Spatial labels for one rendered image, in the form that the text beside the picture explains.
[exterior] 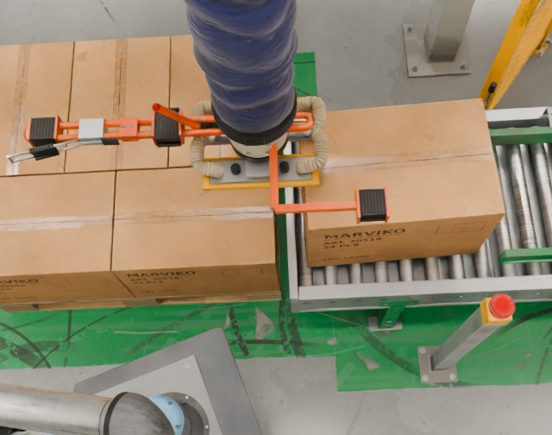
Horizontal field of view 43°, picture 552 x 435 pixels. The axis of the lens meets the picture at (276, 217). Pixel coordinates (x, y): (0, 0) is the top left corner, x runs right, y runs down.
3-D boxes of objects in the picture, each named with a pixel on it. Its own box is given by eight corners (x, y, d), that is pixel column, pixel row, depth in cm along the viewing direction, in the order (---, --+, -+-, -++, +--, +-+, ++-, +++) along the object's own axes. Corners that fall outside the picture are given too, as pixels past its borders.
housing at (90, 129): (108, 124, 200) (103, 116, 195) (107, 145, 197) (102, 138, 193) (84, 125, 200) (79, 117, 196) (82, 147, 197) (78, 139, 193)
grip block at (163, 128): (185, 116, 200) (181, 105, 194) (185, 147, 196) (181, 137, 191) (156, 117, 200) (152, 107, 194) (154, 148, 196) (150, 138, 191)
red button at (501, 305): (510, 295, 195) (513, 292, 192) (513, 320, 193) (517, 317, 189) (485, 297, 196) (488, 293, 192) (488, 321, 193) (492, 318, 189)
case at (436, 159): (457, 152, 261) (482, 97, 224) (476, 253, 247) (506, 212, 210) (298, 166, 262) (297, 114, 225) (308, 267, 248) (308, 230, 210)
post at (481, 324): (444, 355, 289) (509, 296, 195) (446, 372, 287) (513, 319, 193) (428, 356, 289) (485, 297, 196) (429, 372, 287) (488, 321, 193)
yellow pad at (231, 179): (317, 155, 204) (318, 148, 200) (319, 186, 201) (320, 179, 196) (203, 160, 206) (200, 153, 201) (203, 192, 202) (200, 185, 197)
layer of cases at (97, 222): (272, 82, 322) (266, 29, 285) (279, 291, 287) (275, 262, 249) (16, 96, 326) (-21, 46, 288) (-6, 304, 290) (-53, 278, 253)
